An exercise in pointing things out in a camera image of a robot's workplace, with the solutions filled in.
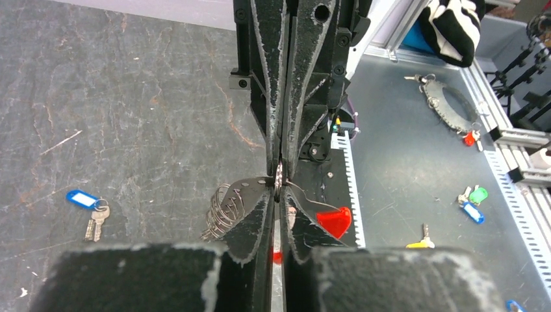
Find metal key holder red handle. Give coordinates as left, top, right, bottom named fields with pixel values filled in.
left=200, top=175, right=353, bottom=242

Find spare metal key holder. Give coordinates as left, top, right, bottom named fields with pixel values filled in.
left=404, top=73, right=481, bottom=134

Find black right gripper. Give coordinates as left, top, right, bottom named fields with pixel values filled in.
left=230, top=1, right=370, bottom=179

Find red tagged key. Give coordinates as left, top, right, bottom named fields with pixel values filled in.
left=463, top=130, right=483, bottom=152

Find checkered black white plush cloth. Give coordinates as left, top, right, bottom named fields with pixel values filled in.
left=417, top=0, right=486, bottom=68

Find yellow tagged key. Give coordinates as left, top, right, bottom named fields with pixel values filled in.
left=405, top=224, right=435, bottom=249

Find spare green blue tagged keys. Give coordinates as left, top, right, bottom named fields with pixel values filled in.
left=457, top=185, right=488, bottom=224

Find slotted grey cable duct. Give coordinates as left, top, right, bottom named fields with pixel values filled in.
left=483, top=151, right=550, bottom=295

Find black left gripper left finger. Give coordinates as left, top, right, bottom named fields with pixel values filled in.
left=222, top=197, right=274, bottom=311

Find keys with blue tag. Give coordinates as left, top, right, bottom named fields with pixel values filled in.
left=66, top=189, right=110, bottom=242

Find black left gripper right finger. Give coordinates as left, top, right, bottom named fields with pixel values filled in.
left=279, top=186, right=345, bottom=311

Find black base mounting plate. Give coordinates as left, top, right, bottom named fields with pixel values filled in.
left=292, top=125, right=366, bottom=248

